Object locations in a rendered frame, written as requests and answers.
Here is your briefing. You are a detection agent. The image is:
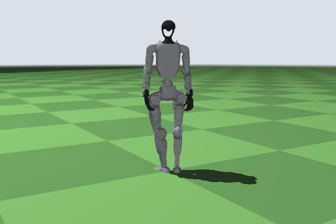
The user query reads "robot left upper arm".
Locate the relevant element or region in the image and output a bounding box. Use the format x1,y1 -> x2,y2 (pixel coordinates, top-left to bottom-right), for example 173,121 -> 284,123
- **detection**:
145,44 -> 157,74

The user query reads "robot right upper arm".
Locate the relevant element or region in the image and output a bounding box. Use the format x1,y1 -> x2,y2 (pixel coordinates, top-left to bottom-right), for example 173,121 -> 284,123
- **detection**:
180,45 -> 190,74

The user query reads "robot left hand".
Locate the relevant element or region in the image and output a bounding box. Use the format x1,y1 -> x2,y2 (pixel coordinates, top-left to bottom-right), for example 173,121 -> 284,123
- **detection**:
143,90 -> 154,111

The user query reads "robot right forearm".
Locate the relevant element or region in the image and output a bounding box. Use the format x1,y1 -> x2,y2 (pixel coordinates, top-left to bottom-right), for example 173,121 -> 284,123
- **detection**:
184,70 -> 192,94

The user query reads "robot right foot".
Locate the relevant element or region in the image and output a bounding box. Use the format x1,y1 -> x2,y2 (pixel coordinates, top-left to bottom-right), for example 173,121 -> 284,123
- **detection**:
173,165 -> 181,173

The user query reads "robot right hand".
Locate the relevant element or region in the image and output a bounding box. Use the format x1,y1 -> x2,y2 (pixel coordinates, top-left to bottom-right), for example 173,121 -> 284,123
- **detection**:
184,89 -> 193,111

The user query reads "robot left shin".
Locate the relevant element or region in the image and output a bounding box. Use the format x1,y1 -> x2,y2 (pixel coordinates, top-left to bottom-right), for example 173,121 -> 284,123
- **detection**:
154,130 -> 167,168

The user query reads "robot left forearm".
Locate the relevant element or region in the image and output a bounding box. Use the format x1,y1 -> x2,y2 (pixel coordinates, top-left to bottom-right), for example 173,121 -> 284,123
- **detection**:
142,67 -> 151,95

